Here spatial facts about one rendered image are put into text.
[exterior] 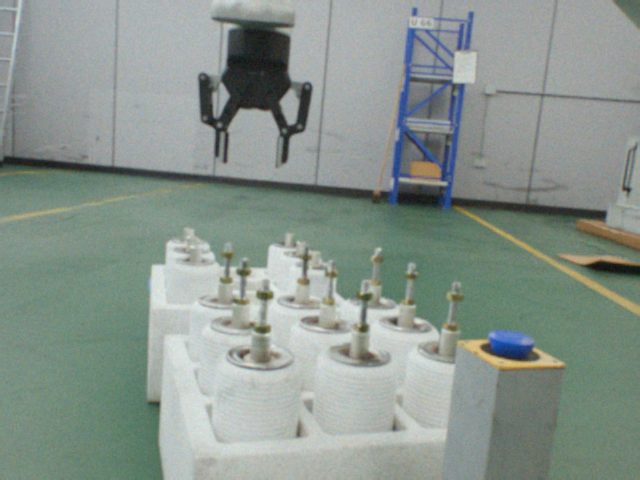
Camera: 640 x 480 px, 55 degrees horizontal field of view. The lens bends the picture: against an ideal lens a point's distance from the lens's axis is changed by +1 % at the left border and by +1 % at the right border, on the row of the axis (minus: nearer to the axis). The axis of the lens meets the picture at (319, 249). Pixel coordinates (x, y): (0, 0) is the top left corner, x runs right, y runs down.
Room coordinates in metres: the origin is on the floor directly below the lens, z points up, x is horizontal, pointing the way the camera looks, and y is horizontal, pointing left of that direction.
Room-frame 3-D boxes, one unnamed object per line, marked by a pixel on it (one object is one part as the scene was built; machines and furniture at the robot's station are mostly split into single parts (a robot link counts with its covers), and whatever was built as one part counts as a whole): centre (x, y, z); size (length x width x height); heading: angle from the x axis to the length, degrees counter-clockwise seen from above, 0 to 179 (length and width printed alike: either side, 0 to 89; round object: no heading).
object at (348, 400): (0.69, -0.06, 0.16); 0.10 x 0.10 x 0.18
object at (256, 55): (0.76, 0.09, 0.57); 0.08 x 0.08 x 0.09
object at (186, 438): (0.80, -0.02, 0.09); 0.39 x 0.39 x 0.18; 19
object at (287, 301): (0.91, 0.02, 0.25); 0.08 x 0.08 x 0.01
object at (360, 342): (0.69, -0.06, 0.26); 0.02 x 0.02 x 0.03
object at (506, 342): (0.55, -0.18, 0.32); 0.04 x 0.04 x 0.02
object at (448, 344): (0.73, -0.17, 0.26); 0.02 x 0.02 x 0.03
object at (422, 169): (6.70, -1.06, 0.36); 0.31 x 0.25 x 0.20; 87
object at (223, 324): (0.76, 0.09, 0.25); 0.08 x 0.08 x 0.01
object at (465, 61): (6.33, -1.27, 1.45); 0.25 x 0.03 x 0.39; 87
